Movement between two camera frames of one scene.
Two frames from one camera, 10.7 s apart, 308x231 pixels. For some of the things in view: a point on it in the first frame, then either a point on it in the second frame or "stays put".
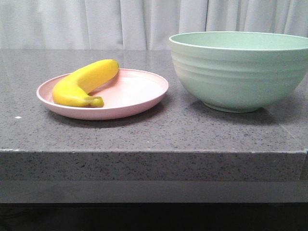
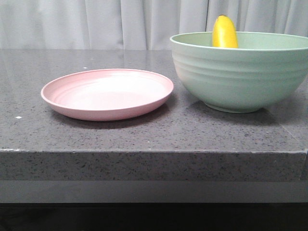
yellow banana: x=74 y=90 -> x=224 y=33
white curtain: x=138 y=24 stays put
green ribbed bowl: x=239 y=71 stays put
